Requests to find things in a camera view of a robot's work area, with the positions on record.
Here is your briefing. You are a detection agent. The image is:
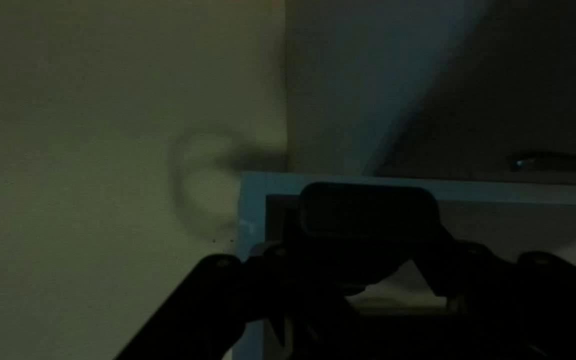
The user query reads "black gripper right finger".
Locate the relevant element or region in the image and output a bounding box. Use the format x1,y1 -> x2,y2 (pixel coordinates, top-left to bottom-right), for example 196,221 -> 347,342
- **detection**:
426,241 -> 576,360

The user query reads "grey shelf unit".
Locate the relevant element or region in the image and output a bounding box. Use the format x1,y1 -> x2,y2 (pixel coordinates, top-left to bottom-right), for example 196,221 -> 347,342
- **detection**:
230,0 -> 576,360

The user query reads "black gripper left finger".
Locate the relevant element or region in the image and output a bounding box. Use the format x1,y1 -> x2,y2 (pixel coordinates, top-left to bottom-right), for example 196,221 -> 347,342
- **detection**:
117,245 -> 301,360

